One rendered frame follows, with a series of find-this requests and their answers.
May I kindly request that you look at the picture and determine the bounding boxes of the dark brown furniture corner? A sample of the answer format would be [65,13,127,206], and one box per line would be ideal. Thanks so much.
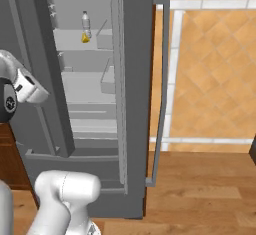
[248,141,256,168]

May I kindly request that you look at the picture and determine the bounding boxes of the grey freezer drawer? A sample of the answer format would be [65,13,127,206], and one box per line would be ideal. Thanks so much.
[24,147,146,220]

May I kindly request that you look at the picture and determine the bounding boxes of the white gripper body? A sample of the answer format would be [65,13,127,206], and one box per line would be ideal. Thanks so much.
[19,82,51,105]

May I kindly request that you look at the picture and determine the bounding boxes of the yellow lemon wedge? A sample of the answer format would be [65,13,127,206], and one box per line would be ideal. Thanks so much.
[80,32,91,44]

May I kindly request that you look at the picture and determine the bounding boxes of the clear water bottle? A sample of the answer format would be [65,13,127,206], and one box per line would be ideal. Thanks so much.
[81,10,93,40]

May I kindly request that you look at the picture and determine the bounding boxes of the grey right door handle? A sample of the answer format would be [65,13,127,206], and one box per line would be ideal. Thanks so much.
[145,0,171,189]

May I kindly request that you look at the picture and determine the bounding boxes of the grey left fridge door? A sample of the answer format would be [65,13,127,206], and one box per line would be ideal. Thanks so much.
[0,0,76,159]

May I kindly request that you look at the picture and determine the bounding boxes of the grey right fridge door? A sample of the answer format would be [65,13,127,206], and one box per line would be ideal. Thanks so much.
[96,0,157,220]

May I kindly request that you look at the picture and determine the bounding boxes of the grey fridge door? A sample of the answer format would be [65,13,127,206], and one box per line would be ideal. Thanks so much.
[96,0,157,220]
[0,0,76,159]

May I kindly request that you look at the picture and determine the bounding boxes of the grey fridge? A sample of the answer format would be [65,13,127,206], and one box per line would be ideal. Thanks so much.
[43,0,121,195]

